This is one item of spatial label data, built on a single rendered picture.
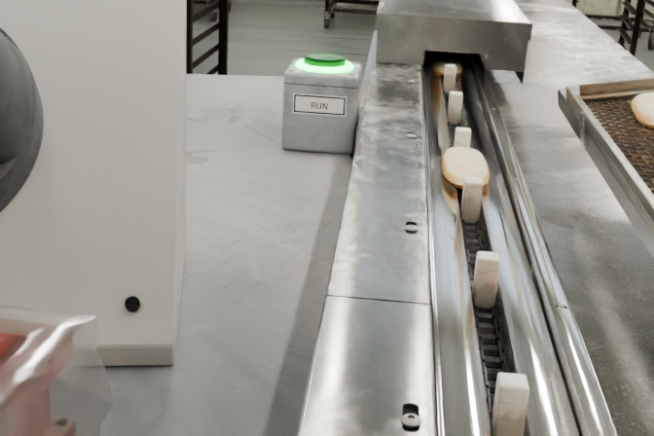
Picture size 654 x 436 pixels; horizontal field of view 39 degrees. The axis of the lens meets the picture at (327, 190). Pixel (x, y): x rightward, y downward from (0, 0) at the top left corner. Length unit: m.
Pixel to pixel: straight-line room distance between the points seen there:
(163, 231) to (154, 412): 0.11
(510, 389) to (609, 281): 0.26
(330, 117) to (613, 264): 0.31
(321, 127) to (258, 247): 0.24
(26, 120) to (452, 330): 0.25
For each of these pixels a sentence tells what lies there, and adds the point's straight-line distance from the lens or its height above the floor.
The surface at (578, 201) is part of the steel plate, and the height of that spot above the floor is 0.82.
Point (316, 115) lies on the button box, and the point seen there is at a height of 0.86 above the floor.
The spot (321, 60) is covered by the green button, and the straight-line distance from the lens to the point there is 0.88.
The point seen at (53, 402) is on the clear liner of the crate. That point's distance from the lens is 0.32.
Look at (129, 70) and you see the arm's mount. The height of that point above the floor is 0.96.
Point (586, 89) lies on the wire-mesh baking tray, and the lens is 0.88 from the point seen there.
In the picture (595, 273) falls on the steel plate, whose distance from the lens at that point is 0.68.
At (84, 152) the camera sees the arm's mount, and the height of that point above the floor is 0.92.
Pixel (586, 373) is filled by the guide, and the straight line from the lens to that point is 0.46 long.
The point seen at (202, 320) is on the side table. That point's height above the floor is 0.82.
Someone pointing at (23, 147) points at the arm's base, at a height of 0.93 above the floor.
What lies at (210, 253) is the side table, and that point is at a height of 0.82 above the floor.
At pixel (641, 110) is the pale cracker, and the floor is 0.90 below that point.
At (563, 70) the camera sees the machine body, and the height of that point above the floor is 0.82.
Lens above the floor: 1.08
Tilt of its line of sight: 19 degrees down
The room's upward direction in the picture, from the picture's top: 3 degrees clockwise
